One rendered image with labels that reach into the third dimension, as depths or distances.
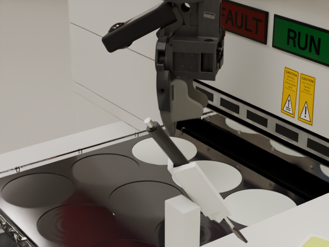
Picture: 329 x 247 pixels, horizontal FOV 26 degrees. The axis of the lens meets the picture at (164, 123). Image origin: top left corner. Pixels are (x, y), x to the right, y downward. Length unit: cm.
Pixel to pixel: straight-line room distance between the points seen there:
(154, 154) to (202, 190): 45
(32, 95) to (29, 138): 55
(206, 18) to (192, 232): 35
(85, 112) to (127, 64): 23
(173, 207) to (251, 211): 30
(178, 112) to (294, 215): 25
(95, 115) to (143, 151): 42
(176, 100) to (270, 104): 16
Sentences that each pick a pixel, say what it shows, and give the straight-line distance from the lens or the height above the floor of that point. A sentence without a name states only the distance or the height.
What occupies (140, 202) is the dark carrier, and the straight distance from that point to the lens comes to 97.
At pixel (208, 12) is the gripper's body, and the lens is 93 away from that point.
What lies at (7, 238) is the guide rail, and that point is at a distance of 103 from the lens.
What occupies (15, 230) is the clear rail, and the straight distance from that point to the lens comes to 92.
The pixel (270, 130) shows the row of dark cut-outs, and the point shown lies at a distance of 106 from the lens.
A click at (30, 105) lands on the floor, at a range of 372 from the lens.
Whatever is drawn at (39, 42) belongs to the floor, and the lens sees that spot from 475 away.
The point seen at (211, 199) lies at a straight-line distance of 66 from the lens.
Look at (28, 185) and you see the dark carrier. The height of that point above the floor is 90.
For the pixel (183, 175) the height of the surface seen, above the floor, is 108.
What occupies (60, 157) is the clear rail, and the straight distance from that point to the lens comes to 109.
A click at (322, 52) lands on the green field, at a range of 96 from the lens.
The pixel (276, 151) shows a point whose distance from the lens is 105.
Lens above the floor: 138
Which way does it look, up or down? 24 degrees down
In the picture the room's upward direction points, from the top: straight up
